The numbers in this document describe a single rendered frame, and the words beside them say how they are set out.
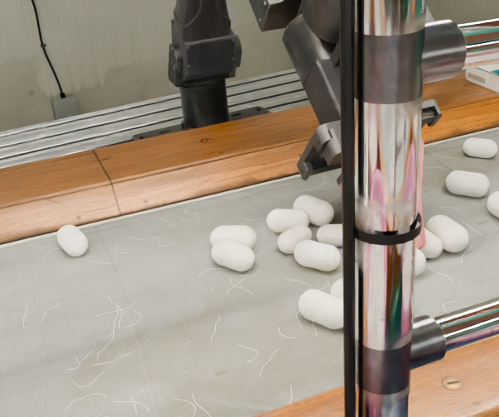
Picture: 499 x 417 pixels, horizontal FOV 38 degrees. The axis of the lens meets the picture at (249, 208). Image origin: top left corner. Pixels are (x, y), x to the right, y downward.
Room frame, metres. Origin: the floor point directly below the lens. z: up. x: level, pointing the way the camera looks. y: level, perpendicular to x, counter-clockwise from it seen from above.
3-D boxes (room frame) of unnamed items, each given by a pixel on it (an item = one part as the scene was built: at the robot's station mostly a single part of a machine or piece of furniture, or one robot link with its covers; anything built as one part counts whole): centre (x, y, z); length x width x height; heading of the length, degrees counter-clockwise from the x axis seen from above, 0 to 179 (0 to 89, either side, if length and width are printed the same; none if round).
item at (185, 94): (0.94, 0.05, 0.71); 0.20 x 0.07 x 0.08; 115
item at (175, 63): (0.93, 0.04, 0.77); 0.09 x 0.06 x 0.06; 108
